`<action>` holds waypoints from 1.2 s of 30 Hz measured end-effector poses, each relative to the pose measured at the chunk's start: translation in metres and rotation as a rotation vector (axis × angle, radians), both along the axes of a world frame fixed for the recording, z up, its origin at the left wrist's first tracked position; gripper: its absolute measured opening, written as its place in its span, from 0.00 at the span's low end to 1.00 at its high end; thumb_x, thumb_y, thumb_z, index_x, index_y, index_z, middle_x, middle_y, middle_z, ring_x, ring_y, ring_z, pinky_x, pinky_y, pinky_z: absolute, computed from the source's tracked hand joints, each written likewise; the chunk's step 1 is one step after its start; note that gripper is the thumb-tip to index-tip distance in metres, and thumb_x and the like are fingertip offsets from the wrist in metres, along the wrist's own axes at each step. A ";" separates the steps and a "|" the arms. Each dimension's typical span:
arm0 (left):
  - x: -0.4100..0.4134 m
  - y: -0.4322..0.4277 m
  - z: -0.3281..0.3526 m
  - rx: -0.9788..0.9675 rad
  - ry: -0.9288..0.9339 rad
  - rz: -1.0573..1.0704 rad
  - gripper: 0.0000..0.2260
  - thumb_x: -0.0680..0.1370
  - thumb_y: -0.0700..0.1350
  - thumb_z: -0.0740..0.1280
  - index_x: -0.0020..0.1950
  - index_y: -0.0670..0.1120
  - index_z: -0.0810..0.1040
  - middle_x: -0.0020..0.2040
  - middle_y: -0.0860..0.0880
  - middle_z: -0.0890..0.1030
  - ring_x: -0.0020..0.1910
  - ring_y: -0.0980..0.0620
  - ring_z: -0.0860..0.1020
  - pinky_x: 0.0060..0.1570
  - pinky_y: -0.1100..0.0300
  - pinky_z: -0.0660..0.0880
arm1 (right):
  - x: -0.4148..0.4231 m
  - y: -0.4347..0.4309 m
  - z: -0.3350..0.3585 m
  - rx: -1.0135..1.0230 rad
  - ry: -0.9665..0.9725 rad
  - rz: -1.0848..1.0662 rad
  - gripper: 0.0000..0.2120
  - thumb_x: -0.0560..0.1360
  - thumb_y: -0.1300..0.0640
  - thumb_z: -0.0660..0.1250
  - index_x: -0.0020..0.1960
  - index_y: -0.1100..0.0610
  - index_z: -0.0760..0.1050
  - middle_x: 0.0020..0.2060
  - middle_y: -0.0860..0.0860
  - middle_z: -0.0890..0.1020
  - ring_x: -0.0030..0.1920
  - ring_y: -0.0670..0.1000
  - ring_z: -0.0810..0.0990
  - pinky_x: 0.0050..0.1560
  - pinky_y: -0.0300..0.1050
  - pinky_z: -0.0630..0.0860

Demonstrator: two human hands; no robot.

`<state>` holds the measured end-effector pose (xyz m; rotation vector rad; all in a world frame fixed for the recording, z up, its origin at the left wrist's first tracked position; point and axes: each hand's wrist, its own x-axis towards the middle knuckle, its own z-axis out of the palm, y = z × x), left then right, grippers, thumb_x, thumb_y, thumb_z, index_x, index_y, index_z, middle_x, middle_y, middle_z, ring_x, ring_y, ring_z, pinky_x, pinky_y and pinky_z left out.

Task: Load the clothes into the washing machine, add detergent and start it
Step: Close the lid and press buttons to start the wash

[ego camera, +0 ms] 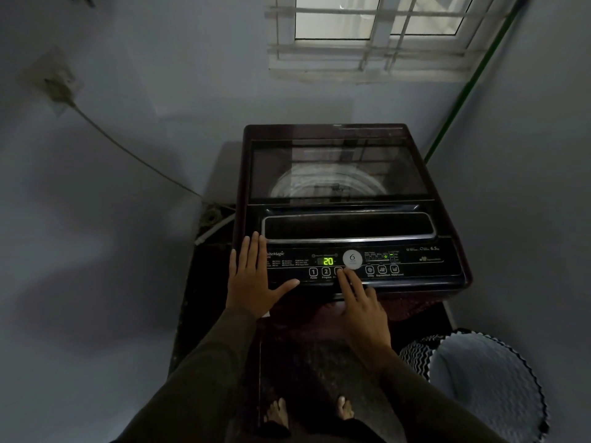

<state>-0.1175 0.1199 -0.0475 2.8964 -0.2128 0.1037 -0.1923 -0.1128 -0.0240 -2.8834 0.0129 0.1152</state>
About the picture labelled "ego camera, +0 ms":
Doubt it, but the person's right hand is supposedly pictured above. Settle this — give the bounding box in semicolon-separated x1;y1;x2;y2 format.
334;268;394;363

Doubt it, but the person's left hand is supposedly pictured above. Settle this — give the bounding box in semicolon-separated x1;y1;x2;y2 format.
225;231;301;320

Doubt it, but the dark maroon washing machine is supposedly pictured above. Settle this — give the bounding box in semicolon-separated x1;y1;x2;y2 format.
230;123;473;321

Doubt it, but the black white zigzag laundry basket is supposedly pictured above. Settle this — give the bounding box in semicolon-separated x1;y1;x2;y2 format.
398;329;550;443

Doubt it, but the glass washing machine lid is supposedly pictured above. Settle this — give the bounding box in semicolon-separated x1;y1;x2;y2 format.
238;124;442;243

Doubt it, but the person's left forearm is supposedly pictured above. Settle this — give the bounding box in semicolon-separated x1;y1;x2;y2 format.
115;306;259;443

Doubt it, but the person's right forearm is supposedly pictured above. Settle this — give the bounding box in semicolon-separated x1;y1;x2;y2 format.
369;350;509;443

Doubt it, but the person's left foot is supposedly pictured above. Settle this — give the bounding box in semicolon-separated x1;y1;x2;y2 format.
263;397;291;429

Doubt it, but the green pipe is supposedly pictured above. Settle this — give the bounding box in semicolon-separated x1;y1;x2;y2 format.
422;0;534;164

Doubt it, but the window with white bars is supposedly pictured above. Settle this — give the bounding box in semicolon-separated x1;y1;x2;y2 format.
265;0;525;84

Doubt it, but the white hose connector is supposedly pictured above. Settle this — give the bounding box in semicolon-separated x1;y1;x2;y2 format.
193;213;237;247

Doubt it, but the white wall socket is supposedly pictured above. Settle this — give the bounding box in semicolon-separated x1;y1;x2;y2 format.
27;46;84;117

